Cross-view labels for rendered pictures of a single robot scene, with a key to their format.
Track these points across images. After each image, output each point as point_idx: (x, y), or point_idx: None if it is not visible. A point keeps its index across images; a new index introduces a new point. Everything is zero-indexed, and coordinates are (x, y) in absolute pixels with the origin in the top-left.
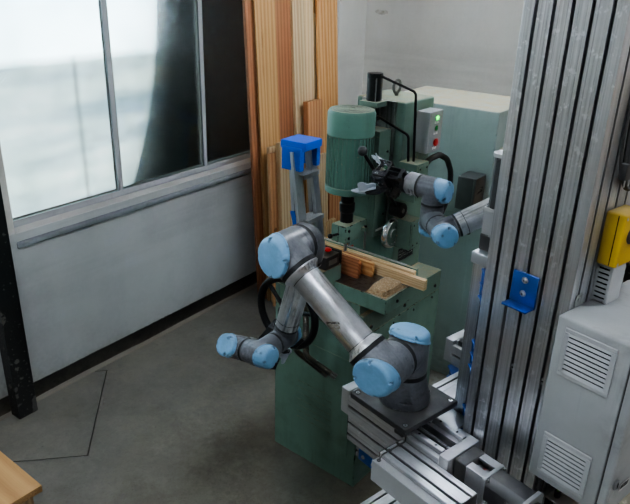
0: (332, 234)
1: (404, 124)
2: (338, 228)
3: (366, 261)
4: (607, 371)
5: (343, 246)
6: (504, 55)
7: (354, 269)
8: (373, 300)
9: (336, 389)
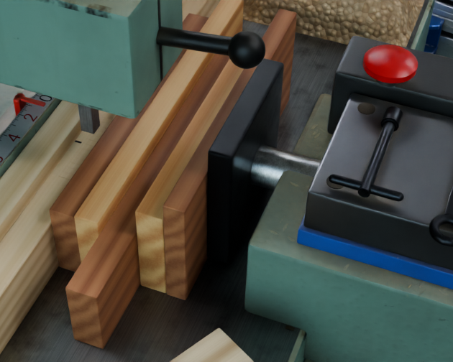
0: (226, 36)
1: None
2: (159, 0)
3: (229, 18)
4: None
5: (24, 146)
6: None
7: (286, 75)
8: (419, 46)
9: None
